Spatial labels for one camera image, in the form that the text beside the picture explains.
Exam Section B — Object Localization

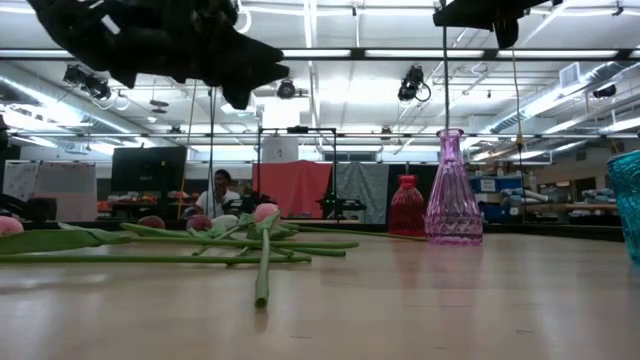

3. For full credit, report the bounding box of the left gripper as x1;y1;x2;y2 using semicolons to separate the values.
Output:
114;0;291;111

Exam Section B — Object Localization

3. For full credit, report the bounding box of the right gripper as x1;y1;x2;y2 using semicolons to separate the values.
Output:
433;0;566;50

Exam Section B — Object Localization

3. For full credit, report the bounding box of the pink artificial tulip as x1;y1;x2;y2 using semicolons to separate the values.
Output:
247;202;301;309
0;215;360;256

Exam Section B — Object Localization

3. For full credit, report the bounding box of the white artificial tulip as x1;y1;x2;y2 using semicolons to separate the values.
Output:
192;213;241;257

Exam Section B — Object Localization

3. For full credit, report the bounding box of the purple glass vase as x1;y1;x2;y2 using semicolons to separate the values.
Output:
424;128;484;246

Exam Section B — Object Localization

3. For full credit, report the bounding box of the red glass vase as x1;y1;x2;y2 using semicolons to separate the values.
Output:
388;174;427;238

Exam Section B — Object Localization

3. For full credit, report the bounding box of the teal glass vase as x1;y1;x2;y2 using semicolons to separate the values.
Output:
607;150;640;266

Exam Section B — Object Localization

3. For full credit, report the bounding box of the black overhead light bar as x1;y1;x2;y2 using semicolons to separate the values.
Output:
0;47;640;63

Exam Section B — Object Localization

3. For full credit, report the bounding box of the white air vent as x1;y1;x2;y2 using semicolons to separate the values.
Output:
558;61;582;90

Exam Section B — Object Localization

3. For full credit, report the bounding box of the red cloth backdrop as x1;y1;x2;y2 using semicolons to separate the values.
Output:
252;160;333;219

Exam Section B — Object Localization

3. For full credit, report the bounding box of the person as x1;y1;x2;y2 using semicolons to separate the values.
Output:
194;168;242;219

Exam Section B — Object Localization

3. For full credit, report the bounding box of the black monitor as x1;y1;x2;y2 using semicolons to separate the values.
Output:
110;146;188;194

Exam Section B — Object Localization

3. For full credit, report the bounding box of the grey cloth backdrop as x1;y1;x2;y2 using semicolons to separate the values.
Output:
334;162;390;225

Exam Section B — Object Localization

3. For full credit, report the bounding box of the table with colourful items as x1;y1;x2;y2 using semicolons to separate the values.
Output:
97;192;201;221

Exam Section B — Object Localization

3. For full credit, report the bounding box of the wooden workbench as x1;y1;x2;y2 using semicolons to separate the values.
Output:
499;187;621;226

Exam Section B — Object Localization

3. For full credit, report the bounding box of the white partition board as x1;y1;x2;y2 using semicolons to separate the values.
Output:
2;160;98;223

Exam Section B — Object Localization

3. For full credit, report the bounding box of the black hanging cable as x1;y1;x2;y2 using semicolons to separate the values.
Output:
207;87;219;220
441;24;451;132

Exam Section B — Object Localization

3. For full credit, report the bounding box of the black background rig frame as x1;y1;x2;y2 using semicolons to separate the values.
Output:
256;126;339;221

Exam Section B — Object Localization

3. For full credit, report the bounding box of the tan hanging cable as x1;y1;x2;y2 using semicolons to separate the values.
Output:
509;47;525;169

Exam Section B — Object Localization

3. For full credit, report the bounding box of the black aluminium table frame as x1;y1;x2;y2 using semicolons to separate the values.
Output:
0;219;625;243

